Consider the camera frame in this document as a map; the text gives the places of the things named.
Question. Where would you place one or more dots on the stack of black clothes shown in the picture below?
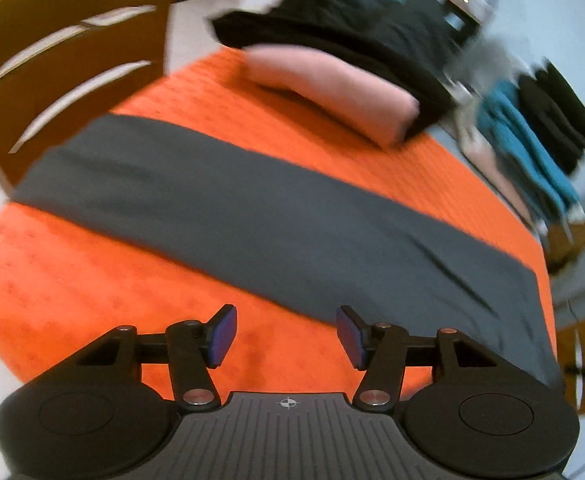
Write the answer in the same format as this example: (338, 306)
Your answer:
(557, 115)

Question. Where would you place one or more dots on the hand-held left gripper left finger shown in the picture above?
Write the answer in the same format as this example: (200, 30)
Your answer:
(222, 332)

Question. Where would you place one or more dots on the pale pink folded garment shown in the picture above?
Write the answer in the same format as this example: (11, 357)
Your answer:
(492, 170)

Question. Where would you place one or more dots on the black fleece garment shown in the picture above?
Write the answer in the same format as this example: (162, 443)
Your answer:
(322, 35)

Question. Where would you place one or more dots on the dark grey folded pants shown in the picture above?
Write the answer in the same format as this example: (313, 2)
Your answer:
(362, 5)

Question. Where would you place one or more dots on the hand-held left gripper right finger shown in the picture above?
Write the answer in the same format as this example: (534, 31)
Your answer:
(352, 335)

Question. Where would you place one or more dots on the grey sweatshirt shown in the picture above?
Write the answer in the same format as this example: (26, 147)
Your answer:
(252, 220)

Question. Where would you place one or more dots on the teal knitted sweater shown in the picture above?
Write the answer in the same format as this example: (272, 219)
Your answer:
(527, 155)

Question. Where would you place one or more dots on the brown cardboard box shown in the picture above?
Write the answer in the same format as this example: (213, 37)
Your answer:
(569, 245)

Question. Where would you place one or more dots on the orange flower-pattern mat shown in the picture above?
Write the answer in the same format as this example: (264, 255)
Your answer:
(72, 270)

